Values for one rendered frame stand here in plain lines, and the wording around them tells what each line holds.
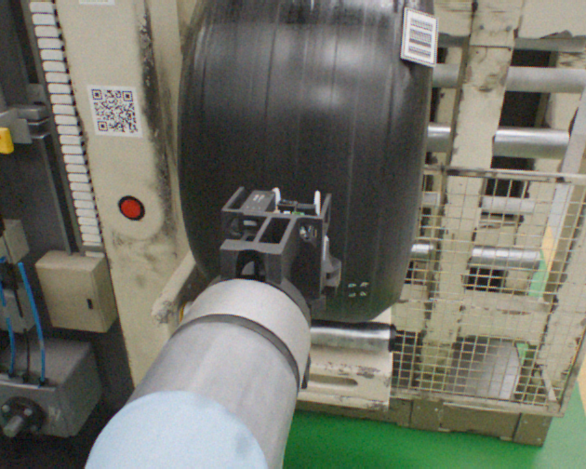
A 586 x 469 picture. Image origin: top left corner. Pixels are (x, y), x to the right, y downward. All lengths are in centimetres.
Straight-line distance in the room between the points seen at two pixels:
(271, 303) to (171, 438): 11
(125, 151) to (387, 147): 44
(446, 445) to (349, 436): 31
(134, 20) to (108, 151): 20
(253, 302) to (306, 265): 9
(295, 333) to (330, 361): 58
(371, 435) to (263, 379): 167
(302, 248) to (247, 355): 13
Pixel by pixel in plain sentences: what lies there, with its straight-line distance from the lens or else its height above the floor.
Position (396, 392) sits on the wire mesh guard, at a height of 32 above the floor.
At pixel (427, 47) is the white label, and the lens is 62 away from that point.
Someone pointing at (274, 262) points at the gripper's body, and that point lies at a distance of 31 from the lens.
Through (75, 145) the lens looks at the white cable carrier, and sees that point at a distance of 92.
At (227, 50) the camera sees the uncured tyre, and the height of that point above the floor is 134.
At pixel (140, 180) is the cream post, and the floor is 111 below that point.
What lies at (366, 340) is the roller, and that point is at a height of 91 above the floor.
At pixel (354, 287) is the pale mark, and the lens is 66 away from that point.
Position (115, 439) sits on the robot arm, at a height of 129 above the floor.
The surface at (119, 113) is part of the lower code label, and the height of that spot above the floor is 122.
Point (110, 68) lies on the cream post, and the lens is 83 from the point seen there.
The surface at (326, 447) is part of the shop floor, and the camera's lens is 187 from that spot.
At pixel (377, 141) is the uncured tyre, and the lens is 58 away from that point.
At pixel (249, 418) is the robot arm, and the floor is 128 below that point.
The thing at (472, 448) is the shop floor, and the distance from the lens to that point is 195.
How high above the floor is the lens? 146
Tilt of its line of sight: 30 degrees down
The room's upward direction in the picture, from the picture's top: straight up
